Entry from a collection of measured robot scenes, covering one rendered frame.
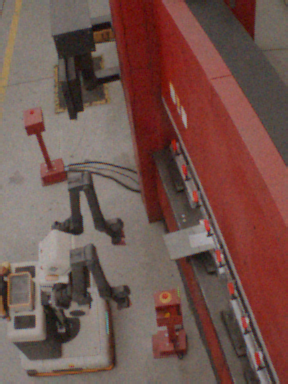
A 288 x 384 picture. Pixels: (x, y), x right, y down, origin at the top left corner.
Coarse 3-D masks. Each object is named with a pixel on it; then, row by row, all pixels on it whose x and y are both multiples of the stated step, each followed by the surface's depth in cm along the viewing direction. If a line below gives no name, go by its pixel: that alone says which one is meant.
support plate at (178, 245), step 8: (176, 232) 299; (184, 232) 299; (200, 232) 297; (168, 240) 296; (176, 240) 296; (184, 240) 295; (168, 248) 293; (176, 248) 292; (184, 248) 292; (192, 248) 291; (200, 248) 291; (208, 248) 290; (176, 256) 289; (184, 256) 289
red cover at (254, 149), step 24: (168, 0) 226; (168, 24) 228; (192, 24) 211; (192, 48) 200; (192, 72) 210; (216, 72) 189; (216, 96) 183; (240, 96) 179; (240, 120) 172; (240, 144) 170; (264, 144) 164; (264, 168) 158; (264, 192) 157
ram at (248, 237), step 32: (160, 32) 262; (160, 64) 290; (192, 96) 231; (192, 128) 252; (192, 160) 275; (224, 160) 205; (224, 192) 220; (224, 224) 236; (256, 224) 182; (256, 256) 192; (256, 288) 203; (256, 320) 216
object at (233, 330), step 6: (222, 312) 275; (228, 312) 274; (234, 318) 271; (228, 324) 269; (234, 324) 269; (228, 330) 267; (234, 330) 266; (234, 336) 264; (240, 336) 264; (234, 342) 262; (240, 342) 261; (234, 348) 262; (240, 354) 257
